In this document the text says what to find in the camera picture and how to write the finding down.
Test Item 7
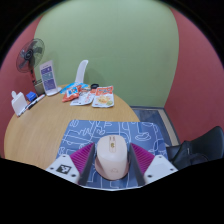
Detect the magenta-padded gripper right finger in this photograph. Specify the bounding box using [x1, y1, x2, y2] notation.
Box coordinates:
[128, 143, 179, 187]

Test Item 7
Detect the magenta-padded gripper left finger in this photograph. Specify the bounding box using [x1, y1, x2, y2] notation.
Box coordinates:
[44, 142, 96, 186]

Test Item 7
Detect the pale pink computer mouse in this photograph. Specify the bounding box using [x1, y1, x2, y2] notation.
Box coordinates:
[94, 134, 130, 181]

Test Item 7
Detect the blue patterned mouse pad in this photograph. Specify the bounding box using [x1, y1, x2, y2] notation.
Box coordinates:
[55, 119, 169, 191]

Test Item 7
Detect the black office chair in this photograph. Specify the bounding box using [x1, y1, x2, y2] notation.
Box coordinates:
[165, 125, 224, 171]

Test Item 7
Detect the large orange white snack packet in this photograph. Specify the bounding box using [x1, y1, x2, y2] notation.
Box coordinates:
[91, 85, 115, 109]

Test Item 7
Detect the black whiteboard marker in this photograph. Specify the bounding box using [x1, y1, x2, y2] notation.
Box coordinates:
[27, 94, 46, 110]

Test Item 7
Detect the blue snack packet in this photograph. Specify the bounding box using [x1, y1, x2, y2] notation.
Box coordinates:
[59, 82, 81, 95]

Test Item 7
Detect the red-capped whiteboard marker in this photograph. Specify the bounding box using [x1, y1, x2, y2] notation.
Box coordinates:
[17, 104, 32, 117]

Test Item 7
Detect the small blue box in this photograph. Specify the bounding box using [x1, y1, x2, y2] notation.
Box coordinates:
[25, 91, 38, 102]

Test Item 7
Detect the white tissue box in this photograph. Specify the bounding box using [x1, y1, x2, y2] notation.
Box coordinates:
[10, 90, 28, 117]

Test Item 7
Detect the white curved chair back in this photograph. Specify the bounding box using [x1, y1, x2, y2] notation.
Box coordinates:
[74, 59, 90, 84]

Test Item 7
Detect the acrylic sign stand blue card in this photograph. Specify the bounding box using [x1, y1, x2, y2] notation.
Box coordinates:
[39, 59, 63, 97]

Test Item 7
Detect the standing fan with red pole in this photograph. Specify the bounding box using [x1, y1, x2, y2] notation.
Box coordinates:
[16, 37, 46, 88]

